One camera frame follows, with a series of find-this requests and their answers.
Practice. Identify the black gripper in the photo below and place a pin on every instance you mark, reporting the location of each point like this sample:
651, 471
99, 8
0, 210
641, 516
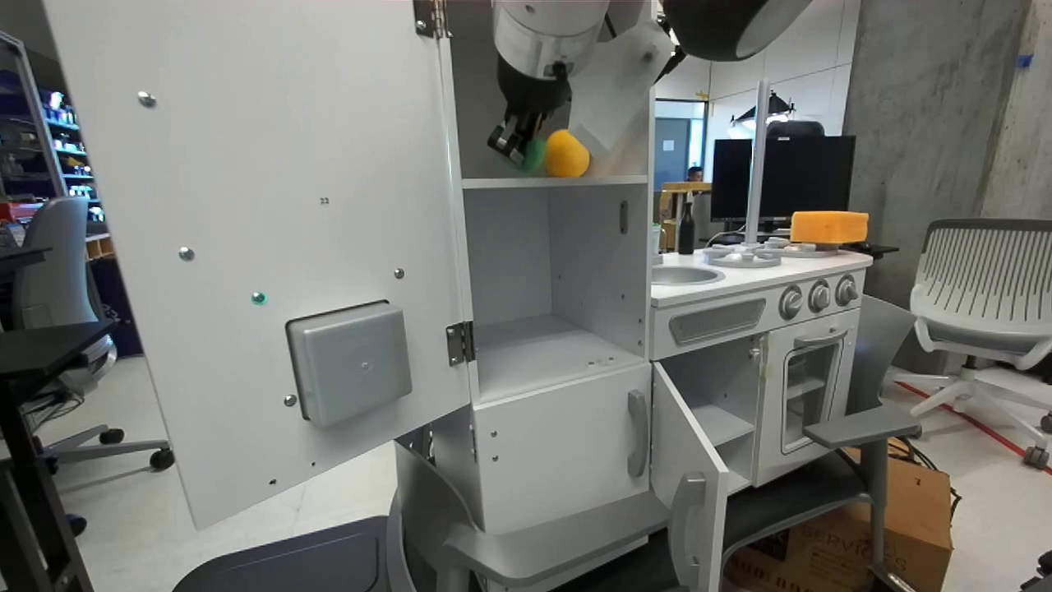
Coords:
530, 93

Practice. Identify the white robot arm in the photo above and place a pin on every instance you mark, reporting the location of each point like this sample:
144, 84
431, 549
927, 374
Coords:
548, 33

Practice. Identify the tall white cupboard door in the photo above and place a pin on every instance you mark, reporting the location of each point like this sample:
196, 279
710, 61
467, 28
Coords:
273, 164

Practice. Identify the yellow ball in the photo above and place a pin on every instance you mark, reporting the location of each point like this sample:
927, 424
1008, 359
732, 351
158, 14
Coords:
570, 151

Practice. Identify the metal door hinge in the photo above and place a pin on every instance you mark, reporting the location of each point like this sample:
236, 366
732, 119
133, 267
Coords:
428, 17
458, 342

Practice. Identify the dark bottle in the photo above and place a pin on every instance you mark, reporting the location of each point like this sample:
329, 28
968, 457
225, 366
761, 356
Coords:
685, 226

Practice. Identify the silver sink basin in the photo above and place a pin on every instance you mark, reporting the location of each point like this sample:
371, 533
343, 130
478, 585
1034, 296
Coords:
685, 274

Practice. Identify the grey metal pole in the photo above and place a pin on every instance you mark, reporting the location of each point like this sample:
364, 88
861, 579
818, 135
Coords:
759, 174

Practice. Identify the grey stove burner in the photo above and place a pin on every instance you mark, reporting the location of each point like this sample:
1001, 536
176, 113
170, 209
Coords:
744, 253

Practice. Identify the black computer monitor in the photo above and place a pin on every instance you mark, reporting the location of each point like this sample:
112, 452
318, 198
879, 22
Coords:
811, 174

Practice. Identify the white toy kitchen unit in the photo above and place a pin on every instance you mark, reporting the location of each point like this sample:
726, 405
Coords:
548, 439

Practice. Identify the wide white cabinet door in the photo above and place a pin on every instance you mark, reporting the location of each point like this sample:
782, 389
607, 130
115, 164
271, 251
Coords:
560, 448

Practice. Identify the grey round stove knob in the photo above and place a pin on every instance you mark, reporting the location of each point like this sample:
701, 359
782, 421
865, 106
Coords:
845, 286
790, 301
819, 293

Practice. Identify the orange sponge block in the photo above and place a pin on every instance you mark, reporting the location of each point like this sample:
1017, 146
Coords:
831, 229

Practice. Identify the narrow white cabinet door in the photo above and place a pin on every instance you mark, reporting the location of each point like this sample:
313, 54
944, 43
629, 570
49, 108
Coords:
685, 439

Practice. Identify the white oven door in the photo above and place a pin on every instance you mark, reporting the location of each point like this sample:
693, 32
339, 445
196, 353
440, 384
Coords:
811, 395

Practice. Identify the storage shelf with items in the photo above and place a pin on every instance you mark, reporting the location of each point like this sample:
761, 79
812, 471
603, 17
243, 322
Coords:
67, 141

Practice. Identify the grey metal stand table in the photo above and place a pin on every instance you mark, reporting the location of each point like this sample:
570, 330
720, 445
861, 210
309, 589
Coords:
865, 421

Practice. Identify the dark round seat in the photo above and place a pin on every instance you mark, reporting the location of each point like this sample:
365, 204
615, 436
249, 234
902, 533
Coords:
297, 559

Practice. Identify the grey padded office chair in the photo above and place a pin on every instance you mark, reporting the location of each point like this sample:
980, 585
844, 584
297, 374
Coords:
54, 274

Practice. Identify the grey mesh office chair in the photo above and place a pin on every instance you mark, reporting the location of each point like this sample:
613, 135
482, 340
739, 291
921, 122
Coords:
989, 285

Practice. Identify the brown cardboard box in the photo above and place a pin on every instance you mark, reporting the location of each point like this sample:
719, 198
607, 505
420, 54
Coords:
921, 514

